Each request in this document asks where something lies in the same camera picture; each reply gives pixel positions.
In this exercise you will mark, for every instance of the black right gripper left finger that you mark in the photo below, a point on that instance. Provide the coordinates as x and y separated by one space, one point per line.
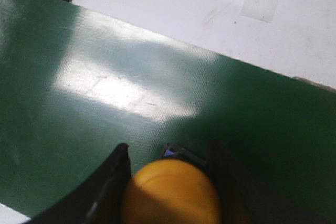
98 199

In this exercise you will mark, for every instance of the green conveyor belt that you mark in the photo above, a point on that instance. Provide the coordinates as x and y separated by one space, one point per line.
76 83

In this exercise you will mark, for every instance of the yellow push button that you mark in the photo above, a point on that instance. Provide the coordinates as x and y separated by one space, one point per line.
171 189

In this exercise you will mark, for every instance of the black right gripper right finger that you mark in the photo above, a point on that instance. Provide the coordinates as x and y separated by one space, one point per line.
245 198

